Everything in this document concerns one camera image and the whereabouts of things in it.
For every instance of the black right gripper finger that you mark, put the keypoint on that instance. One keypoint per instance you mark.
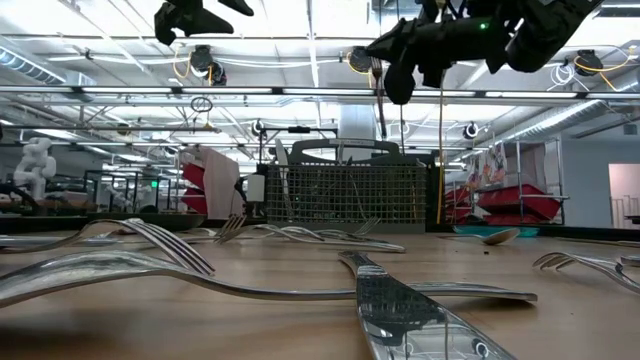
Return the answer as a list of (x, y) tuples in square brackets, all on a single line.
[(397, 42), (401, 82)]

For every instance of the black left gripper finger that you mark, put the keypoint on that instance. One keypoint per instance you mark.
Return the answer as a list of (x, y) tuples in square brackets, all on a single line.
[(195, 22), (240, 6)]

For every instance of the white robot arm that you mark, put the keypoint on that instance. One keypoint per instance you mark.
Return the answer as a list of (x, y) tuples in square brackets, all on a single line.
[(35, 165)]

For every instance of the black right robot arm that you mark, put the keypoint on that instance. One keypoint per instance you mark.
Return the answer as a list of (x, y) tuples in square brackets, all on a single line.
[(550, 35)]

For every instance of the grey mesh silverware basket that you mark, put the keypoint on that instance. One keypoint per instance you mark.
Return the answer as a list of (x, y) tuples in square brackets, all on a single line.
[(345, 228)]

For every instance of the white round column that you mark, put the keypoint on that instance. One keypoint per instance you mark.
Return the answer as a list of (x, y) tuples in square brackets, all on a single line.
[(357, 125)]

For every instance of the long horizontal light bar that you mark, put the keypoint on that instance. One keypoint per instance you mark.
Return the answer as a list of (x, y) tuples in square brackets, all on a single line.
[(225, 91)]

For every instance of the black metal stand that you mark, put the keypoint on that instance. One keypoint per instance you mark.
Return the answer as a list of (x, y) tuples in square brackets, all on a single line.
[(299, 130)]

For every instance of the colourful hanging poster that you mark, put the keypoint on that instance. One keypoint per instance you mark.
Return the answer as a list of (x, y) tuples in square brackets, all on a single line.
[(492, 165)]

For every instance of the red plastic storage bin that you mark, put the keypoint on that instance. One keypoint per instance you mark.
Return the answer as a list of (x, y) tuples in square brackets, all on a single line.
[(500, 220), (456, 197), (194, 201), (520, 200), (194, 176)]

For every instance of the metal shelf rack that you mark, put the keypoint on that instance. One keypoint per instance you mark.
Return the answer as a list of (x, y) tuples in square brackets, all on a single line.
[(560, 165)]

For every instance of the pale pink panel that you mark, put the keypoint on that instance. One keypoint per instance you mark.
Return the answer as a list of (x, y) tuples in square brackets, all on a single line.
[(222, 195)]

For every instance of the small white box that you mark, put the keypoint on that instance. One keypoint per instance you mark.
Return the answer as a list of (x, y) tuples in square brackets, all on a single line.
[(256, 189)]

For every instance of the teal round plate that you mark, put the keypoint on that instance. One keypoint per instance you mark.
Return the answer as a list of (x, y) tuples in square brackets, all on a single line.
[(527, 232)]

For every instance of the long foreground silver fork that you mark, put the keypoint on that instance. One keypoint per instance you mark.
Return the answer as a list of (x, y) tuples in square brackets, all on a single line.
[(475, 291)]

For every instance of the silver ventilation duct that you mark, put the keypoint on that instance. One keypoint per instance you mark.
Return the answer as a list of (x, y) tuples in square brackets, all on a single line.
[(555, 120)]

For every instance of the black metal frame enclosure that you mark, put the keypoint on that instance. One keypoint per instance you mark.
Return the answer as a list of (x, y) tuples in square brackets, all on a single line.
[(127, 173)]

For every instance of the ribbed grey ceiling duct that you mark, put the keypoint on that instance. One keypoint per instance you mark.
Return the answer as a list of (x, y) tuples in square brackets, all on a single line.
[(30, 70)]

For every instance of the dark wall vent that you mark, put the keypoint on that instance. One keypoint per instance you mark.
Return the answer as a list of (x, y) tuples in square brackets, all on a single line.
[(630, 129)]

